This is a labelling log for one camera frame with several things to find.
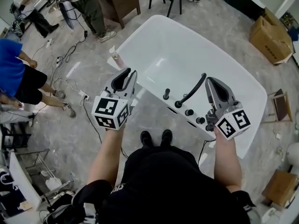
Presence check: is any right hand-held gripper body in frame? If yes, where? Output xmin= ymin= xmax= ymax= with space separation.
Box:
xmin=205 ymin=100 xmax=252 ymax=141

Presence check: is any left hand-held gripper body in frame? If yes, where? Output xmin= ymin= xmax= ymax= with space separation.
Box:
xmin=91 ymin=90 xmax=135 ymax=131

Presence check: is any white bathtub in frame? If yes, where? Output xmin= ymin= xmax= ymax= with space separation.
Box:
xmin=107 ymin=14 xmax=268 ymax=159

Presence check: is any person's left forearm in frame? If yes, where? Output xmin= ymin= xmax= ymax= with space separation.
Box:
xmin=86 ymin=126 xmax=128 ymax=188

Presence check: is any person's right forearm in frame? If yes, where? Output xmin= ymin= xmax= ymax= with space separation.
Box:
xmin=213 ymin=127 xmax=244 ymax=192

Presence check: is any black curved faucet spout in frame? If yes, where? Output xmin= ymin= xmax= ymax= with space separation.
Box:
xmin=174 ymin=73 xmax=207 ymax=109

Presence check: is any amber liquid pump bottle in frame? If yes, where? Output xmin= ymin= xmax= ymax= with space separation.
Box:
xmin=109 ymin=45 xmax=125 ymax=68

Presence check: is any person's left black shoe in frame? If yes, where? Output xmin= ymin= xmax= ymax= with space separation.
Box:
xmin=140 ymin=130 xmax=154 ymax=147

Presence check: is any person's black shoe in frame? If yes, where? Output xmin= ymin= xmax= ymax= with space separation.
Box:
xmin=161 ymin=129 xmax=174 ymax=146
xmin=140 ymin=130 xmax=154 ymax=147

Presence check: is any small wooden stool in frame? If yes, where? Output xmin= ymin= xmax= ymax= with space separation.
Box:
xmin=268 ymin=89 xmax=294 ymax=124

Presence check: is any person's right black shoe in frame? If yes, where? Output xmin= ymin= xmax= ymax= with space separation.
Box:
xmin=161 ymin=129 xmax=174 ymax=146

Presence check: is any large cardboard box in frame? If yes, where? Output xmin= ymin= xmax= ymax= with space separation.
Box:
xmin=249 ymin=7 xmax=294 ymax=66

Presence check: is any brown wooden cabinet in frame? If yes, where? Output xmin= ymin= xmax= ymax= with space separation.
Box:
xmin=93 ymin=0 xmax=141 ymax=29

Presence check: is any small cardboard box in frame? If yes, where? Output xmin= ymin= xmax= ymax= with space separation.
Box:
xmin=261 ymin=169 xmax=299 ymax=208

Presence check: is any grey standing fan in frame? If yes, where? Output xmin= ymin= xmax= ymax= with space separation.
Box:
xmin=57 ymin=0 xmax=76 ymax=31

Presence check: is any white plastic jug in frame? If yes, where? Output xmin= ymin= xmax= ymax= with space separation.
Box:
xmin=45 ymin=176 xmax=63 ymax=191

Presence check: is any person's black shirt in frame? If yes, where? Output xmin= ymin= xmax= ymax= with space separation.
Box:
xmin=70 ymin=146 xmax=258 ymax=224

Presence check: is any white sink stand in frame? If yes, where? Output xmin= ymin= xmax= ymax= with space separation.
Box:
xmin=0 ymin=148 xmax=75 ymax=221

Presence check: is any black power cable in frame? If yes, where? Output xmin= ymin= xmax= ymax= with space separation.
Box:
xmin=83 ymin=99 xmax=102 ymax=145

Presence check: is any thin black cable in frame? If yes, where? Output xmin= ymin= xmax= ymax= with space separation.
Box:
xmin=120 ymin=146 xmax=130 ymax=160
xmin=198 ymin=138 xmax=217 ymax=167

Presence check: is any white power cable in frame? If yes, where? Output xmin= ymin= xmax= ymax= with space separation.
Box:
xmin=50 ymin=77 xmax=83 ymax=96

